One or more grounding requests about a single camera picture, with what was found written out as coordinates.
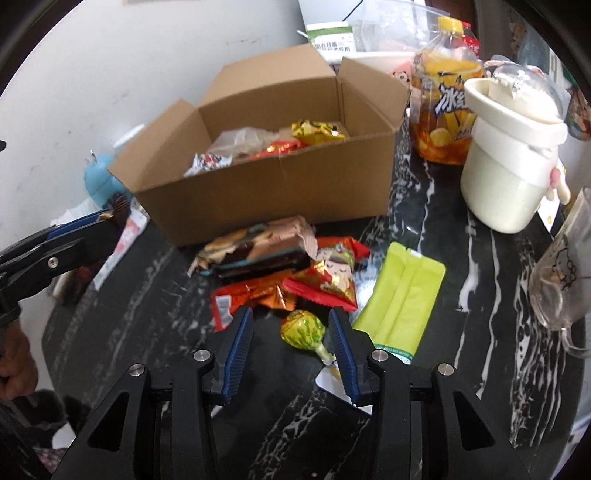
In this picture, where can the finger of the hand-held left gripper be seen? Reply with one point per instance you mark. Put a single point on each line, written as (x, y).
(78, 225)
(69, 258)

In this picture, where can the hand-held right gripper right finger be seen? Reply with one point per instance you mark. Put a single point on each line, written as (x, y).
(344, 355)

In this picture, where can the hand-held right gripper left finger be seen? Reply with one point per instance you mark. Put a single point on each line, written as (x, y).
(238, 355)

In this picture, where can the green lollipop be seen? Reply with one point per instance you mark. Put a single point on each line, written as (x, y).
(302, 333)

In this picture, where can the red gold snack packet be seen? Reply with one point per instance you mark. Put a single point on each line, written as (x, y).
(277, 148)
(251, 300)

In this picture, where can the red triangular snack packet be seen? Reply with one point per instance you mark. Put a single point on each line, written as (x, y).
(325, 286)

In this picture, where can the green stick packet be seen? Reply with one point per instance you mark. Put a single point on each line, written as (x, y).
(401, 302)

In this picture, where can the small red cartoon snack packet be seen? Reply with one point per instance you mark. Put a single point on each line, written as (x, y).
(339, 256)

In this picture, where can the brown chocolate bar wrapper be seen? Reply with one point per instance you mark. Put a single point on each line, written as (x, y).
(258, 251)

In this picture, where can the white red snack packet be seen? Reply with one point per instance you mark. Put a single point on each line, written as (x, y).
(207, 162)

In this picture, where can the brown cardboard box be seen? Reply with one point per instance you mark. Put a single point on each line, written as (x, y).
(277, 194)

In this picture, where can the translucent white snack packet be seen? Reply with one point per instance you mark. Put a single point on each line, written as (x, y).
(240, 141)

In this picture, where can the yellow snack packet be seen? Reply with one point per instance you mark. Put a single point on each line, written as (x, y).
(318, 131)

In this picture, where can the person's left hand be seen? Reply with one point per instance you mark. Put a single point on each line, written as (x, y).
(18, 364)

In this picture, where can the pink white sticker packet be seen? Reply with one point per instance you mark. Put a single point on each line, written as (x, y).
(122, 244)

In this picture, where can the blue egg-shaped gadget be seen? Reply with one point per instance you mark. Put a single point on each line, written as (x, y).
(101, 177)

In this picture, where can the glass mug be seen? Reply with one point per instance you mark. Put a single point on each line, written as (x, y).
(565, 277)

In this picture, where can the cream lidded cup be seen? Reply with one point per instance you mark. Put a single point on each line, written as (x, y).
(512, 161)

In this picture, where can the iced tea bottle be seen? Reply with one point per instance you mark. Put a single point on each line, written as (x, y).
(445, 106)

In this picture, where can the green white carton box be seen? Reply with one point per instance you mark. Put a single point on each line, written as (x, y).
(330, 39)

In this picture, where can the clear zip bag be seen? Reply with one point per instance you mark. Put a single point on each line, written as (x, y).
(388, 27)

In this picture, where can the red cola bottle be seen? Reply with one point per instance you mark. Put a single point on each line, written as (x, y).
(471, 39)

